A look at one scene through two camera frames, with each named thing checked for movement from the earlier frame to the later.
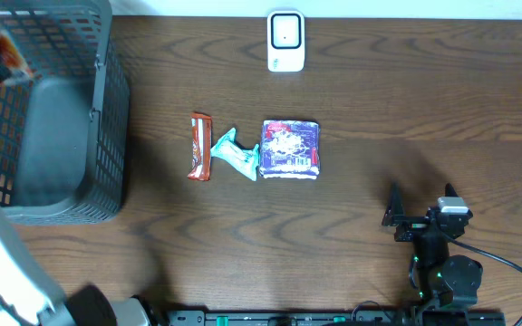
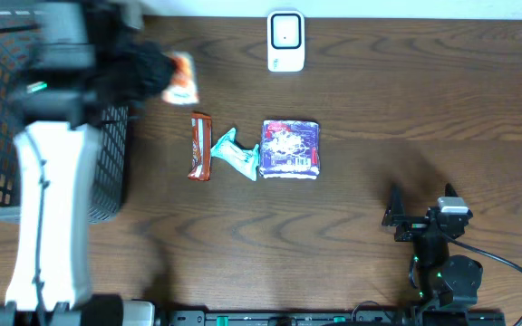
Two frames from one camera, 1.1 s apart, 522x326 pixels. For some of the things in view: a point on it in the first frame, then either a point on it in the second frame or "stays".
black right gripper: [395, 215] stays
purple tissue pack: [289, 148] stays
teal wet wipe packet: [245, 159] stays
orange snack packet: [11, 55] to [182, 88]
